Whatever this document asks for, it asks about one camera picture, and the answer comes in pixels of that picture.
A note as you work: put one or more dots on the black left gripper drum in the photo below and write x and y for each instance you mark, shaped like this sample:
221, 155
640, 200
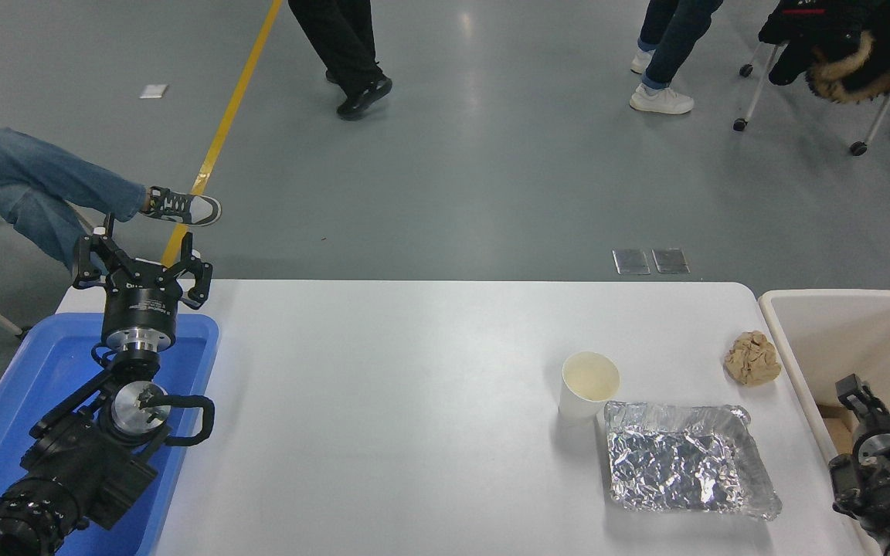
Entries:
140, 305

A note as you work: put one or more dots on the white paper cup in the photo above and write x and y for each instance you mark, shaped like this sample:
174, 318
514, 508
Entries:
580, 401

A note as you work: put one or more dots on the blue plastic tray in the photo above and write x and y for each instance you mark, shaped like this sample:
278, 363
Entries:
43, 371

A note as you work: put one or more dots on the seated person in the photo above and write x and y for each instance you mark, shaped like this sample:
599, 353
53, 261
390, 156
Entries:
24, 181

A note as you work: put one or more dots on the small white floor tag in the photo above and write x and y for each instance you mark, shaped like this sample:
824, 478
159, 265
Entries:
154, 91

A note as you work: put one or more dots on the person in dark shoes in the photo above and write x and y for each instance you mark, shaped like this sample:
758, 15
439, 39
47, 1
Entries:
341, 38

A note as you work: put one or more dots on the metal floor plate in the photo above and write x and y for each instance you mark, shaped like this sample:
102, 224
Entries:
670, 261
631, 262

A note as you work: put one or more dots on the crumpled foil tray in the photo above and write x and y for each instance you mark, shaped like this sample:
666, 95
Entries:
677, 463

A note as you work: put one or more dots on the person in white shoes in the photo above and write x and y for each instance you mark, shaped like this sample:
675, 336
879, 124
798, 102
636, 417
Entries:
669, 46

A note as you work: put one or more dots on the crumpled tan paper ball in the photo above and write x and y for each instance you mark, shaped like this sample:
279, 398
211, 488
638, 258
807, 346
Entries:
752, 359

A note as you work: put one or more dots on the wheeled metal chair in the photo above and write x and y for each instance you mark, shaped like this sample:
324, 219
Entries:
758, 85

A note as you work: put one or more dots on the large pale bin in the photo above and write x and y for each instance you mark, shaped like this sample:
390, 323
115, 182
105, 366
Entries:
847, 332

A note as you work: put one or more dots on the brown cardboard piece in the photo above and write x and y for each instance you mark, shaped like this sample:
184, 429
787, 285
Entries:
837, 428

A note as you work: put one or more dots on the black coat with fur trim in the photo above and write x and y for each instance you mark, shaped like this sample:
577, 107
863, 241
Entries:
854, 46

